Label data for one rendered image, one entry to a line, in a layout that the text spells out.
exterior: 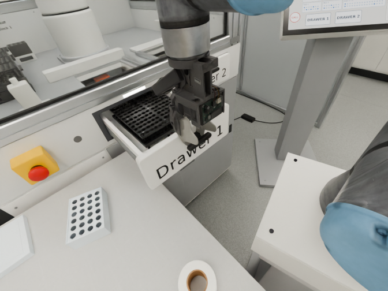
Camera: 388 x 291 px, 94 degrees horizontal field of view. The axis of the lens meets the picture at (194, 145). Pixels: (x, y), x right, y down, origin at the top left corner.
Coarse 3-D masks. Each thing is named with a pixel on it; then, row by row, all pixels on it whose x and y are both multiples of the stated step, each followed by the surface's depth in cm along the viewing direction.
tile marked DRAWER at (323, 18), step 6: (330, 12) 74; (306, 18) 76; (312, 18) 76; (318, 18) 75; (324, 18) 75; (330, 18) 74; (306, 24) 76; (312, 24) 76; (318, 24) 75; (324, 24) 75
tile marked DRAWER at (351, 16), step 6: (336, 12) 74; (342, 12) 74; (348, 12) 73; (354, 12) 73; (360, 12) 72; (336, 18) 74; (342, 18) 74; (348, 18) 73; (354, 18) 73; (360, 18) 73
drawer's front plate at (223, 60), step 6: (222, 54) 78; (228, 54) 78; (222, 60) 78; (228, 60) 80; (222, 66) 79; (228, 66) 82; (216, 72) 78; (222, 72) 81; (228, 72) 84; (216, 78) 80; (222, 78) 83; (216, 84) 82
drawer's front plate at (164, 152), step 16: (192, 128) 44; (224, 128) 55; (160, 144) 41; (176, 144) 43; (208, 144) 53; (144, 160) 39; (160, 160) 42; (176, 160) 46; (192, 160) 51; (144, 176) 41
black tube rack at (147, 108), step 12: (144, 96) 64; (156, 96) 63; (168, 96) 62; (120, 108) 60; (132, 108) 59; (144, 108) 59; (156, 108) 57; (168, 108) 57; (120, 120) 60; (132, 120) 54; (144, 120) 54; (156, 120) 53; (168, 120) 58; (132, 132) 55; (156, 132) 53; (168, 132) 53; (144, 144) 50
